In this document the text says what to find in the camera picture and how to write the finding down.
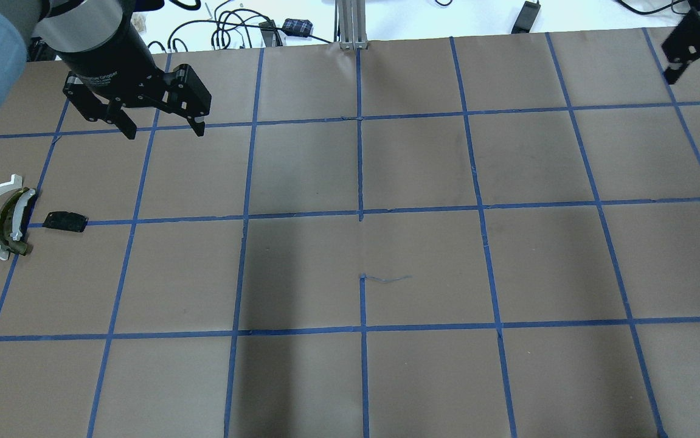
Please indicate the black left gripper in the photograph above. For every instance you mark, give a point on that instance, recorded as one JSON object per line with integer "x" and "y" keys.
{"x": 108, "y": 53}

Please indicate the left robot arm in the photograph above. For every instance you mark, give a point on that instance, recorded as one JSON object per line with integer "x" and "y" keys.
{"x": 22, "y": 21}

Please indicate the black flat plastic plate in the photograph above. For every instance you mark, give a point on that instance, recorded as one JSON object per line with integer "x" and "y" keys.
{"x": 66, "y": 221}

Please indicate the blue usb hub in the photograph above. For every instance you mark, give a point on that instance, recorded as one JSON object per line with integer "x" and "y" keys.
{"x": 297, "y": 27}

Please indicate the black power adapter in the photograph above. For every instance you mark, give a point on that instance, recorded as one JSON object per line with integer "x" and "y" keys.
{"x": 526, "y": 18}

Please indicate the olive green brake shoe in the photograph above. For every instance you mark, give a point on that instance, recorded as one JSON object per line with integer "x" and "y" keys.
{"x": 13, "y": 221}

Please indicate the aluminium frame post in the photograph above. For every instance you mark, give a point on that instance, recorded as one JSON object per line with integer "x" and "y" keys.
{"x": 350, "y": 23}

